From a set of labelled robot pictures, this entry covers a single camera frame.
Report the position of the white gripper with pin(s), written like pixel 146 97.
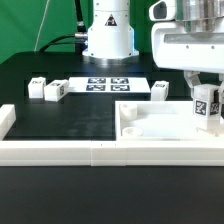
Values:
pixel 189 35

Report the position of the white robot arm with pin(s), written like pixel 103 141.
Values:
pixel 110 37

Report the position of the white marker base sheet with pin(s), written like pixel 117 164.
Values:
pixel 108 84

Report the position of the green backdrop curtain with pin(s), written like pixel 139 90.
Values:
pixel 27 25

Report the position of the white U-shaped fence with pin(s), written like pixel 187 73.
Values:
pixel 105 153

